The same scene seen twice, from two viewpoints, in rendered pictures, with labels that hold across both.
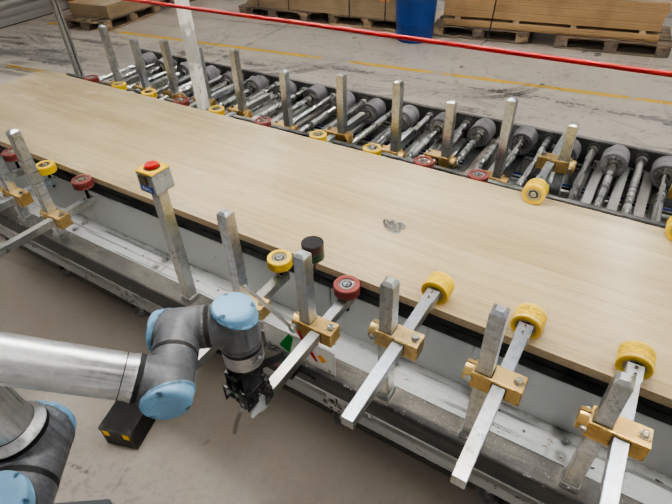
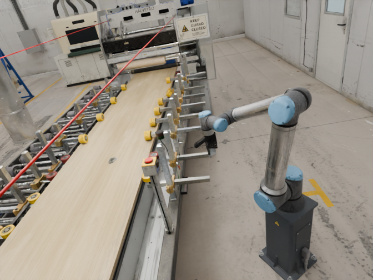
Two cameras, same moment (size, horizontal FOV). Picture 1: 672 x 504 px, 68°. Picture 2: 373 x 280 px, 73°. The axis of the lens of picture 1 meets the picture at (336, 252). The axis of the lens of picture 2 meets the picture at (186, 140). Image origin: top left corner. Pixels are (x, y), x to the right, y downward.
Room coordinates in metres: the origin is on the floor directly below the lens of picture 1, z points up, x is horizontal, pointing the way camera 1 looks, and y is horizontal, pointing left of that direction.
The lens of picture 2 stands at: (1.52, 1.58, 1.92)
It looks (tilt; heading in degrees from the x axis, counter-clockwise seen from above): 30 degrees down; 245
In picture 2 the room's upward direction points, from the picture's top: 12 degrees counter-clockwise
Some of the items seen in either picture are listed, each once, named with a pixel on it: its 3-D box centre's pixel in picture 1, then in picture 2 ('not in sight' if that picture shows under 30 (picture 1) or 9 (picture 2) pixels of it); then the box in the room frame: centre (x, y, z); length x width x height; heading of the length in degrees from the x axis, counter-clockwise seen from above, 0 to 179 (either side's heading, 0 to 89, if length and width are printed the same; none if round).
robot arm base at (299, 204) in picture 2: not in sight; (288, 196); (0.49, 0.74, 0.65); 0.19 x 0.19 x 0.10
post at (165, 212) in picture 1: (175, 248); (161, 203); (1.27, 0.51, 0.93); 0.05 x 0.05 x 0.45; 57
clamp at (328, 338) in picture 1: (315, 326); (173, 159); (0.97, 0.07, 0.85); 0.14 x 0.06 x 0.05; 57
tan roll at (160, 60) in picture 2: not in sight; (153, 61); (0.00, -2.39, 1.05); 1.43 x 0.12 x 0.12; 147
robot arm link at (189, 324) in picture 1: (180, 332); (217, 123); (0.70, 0.33, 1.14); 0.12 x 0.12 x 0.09; 6
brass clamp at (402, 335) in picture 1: (395, 337); (174, 132); (0.83, -0.14, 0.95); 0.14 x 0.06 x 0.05; 57
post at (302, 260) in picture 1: (308, 317); (172, 158); (0.98, 0.09, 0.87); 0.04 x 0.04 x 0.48; 57
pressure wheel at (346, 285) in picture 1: (347, 296); (155, 159); (1.08, -0.03, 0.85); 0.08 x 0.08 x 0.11
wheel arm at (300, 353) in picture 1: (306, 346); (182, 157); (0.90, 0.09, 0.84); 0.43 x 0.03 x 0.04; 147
